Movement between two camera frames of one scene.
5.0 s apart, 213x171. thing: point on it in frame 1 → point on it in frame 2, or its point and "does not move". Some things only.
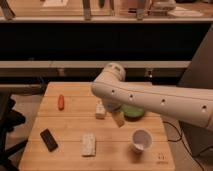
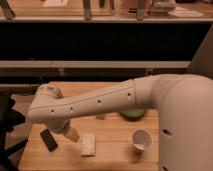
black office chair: [9, 119] does not move
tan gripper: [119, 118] → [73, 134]
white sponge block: [88, 144] does not move
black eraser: [49, 141] does not move
